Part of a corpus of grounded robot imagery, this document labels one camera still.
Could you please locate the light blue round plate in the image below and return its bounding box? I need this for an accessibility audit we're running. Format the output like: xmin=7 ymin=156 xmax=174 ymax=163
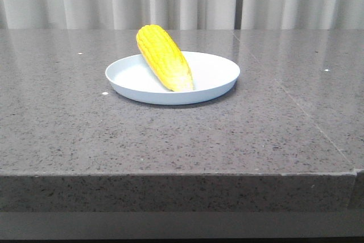
xmin=105 ymin=51 xmax=240 ymax=105

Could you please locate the yellow corn cob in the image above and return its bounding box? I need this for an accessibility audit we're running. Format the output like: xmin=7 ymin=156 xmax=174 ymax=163
xmin=136 ymin=24 xmax=194 ymax=92

